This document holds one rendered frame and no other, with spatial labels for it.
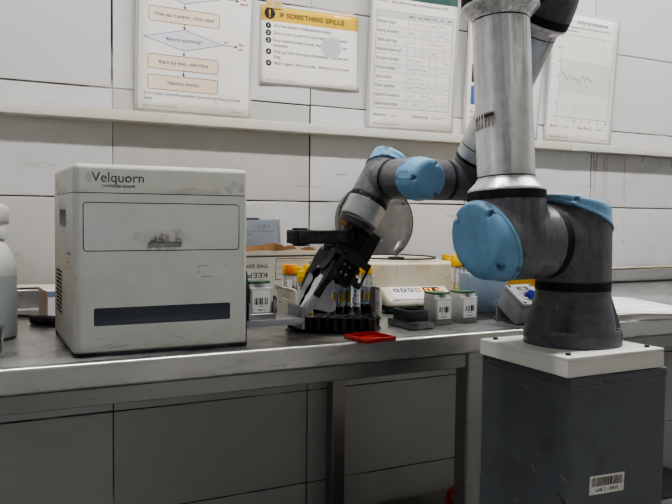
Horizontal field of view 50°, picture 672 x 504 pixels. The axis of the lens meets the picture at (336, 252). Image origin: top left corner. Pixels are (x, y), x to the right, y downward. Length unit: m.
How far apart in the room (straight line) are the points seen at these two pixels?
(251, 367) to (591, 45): 1.76
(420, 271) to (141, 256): 0.76
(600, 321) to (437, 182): 0.36
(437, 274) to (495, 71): 0.75
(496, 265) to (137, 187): 0.57
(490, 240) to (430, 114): 1.18
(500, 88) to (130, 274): 0.63
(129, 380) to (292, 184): 0.94
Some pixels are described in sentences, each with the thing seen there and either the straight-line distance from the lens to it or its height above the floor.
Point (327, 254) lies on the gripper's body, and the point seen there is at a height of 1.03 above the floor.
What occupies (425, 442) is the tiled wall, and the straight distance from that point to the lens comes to 2.29.
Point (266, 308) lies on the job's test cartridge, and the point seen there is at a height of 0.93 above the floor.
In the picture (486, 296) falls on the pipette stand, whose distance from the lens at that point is 1.64.
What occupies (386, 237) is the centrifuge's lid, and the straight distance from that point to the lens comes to 2.03.
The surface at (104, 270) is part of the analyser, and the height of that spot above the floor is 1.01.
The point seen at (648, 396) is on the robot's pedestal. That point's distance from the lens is 1.22.
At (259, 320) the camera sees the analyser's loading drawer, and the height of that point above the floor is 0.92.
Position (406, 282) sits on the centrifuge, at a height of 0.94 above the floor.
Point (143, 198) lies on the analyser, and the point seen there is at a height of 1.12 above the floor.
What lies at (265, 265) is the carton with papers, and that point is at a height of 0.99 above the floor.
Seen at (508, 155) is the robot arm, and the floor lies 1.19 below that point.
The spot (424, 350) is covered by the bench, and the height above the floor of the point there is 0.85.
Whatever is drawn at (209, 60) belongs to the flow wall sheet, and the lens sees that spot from 1.91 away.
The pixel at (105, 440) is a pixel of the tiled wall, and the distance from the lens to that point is 1.91.
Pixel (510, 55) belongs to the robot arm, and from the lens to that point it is 1.12.
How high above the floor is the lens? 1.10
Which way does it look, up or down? 3 degrees down
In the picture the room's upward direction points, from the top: 1 degrees clockwise
